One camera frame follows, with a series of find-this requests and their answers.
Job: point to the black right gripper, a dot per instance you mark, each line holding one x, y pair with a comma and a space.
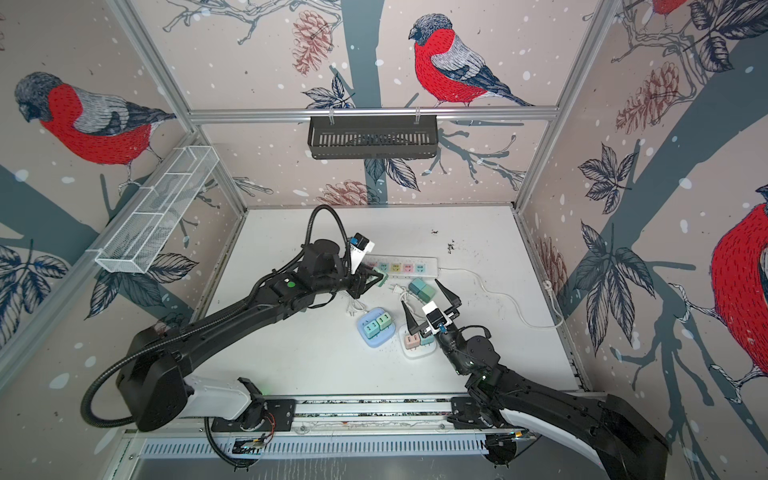
456, 300

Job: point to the green charger plug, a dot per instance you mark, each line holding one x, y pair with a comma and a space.
384, 321
426, 293

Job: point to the aluminium front rail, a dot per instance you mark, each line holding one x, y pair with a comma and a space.
372, 414

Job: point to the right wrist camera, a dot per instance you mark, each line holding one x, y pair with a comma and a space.
436, 321

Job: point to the pink charger plug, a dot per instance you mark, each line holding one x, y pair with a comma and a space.
411, 342

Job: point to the black wire basket shelf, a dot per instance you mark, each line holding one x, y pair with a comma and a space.
373, 137

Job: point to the white square socket cube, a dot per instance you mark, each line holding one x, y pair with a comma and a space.
420, 352

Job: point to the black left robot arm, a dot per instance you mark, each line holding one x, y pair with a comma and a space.
152, 384

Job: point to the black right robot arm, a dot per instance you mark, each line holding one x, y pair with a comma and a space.
605, 429

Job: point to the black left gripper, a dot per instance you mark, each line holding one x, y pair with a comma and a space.
359, 285

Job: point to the dark teal charger plug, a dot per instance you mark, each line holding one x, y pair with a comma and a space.
416, 286

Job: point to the white multicolour power strip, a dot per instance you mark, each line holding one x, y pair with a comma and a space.
404, 266

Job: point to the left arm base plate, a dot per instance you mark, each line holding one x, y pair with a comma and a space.
268, 415

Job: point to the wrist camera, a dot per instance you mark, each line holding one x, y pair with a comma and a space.
436, 321
359, 247

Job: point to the light teal charger plug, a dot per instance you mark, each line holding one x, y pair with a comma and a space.
370, 329

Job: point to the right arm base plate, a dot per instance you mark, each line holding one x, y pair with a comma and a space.
467, 413

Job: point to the white wire mesh shelf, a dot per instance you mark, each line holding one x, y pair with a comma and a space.
140, 238

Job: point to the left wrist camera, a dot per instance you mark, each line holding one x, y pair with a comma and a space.
359, 247

